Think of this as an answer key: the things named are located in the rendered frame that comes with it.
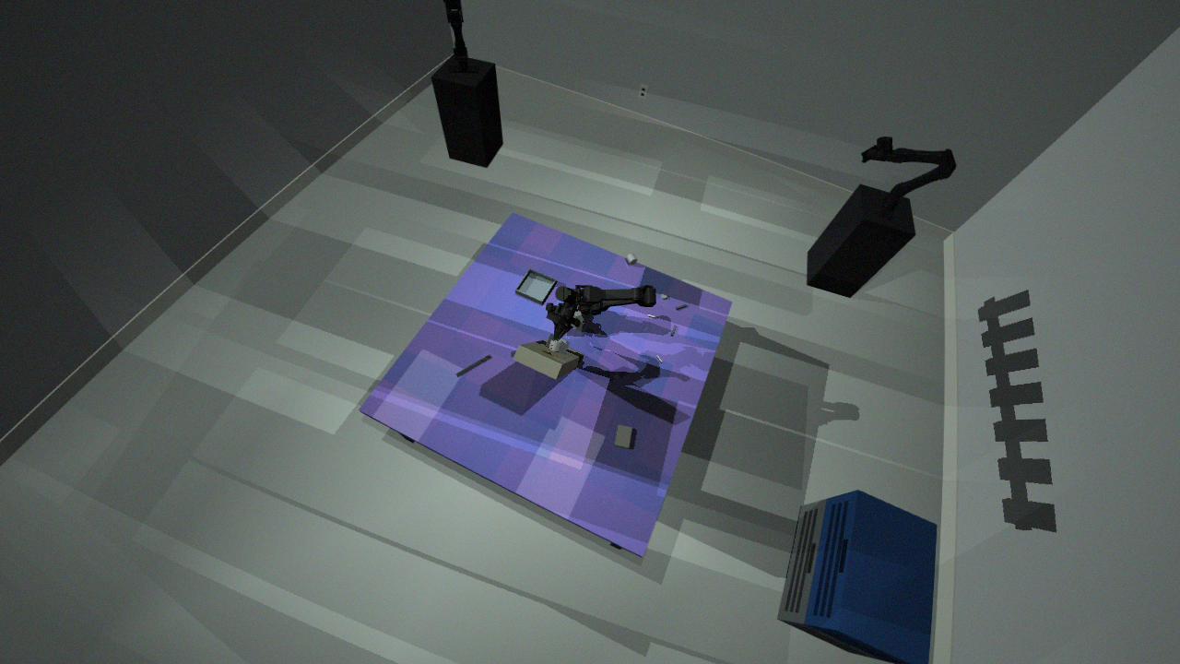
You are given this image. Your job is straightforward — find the beige service panel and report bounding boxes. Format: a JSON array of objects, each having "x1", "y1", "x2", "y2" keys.
[{"x1": 513, "y1": 338, "x2": 584, "y2": 379}]

